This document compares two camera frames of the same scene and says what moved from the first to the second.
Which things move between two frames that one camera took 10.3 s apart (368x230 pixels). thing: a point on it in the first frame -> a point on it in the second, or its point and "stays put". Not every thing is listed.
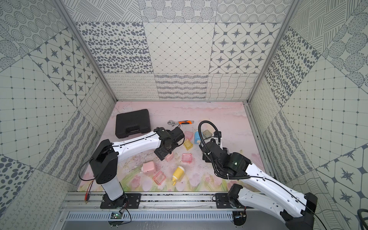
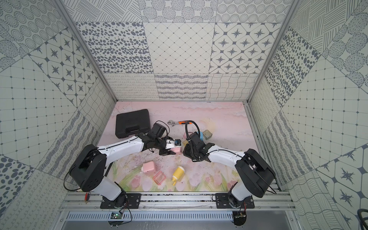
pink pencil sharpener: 169,157 -> 177,150
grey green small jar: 207,133 stays put
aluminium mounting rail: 150,201 stays put
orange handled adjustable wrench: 187,121 stays put
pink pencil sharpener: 148,168 stays put
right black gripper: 206,159 -> 185,153
